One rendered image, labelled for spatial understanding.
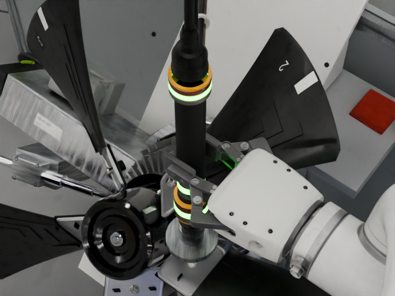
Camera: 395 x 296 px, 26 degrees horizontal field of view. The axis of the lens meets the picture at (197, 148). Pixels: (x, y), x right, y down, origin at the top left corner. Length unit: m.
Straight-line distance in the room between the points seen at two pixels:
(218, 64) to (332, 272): 0.58
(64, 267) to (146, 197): 1.36
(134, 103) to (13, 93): 1.22
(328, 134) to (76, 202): 1.67
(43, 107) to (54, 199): 1.24
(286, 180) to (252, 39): 0.46
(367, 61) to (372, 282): 1.01
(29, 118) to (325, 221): 0.70
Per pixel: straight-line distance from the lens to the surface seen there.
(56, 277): 2.54
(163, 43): 2.30
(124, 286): 1.28
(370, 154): 1.73
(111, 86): 1.45
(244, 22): 1.37
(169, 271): 1.22
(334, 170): 1.70
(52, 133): 1.44
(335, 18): 1.31
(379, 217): 0.86
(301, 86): 1.10
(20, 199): 2.68
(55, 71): 1.32
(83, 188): 1.38
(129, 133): 1.44
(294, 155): 1.07
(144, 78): 2.51
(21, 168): 1.44
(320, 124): 1.07
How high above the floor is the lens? 2.29
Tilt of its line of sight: 57 degrees down
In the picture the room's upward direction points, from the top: straight up
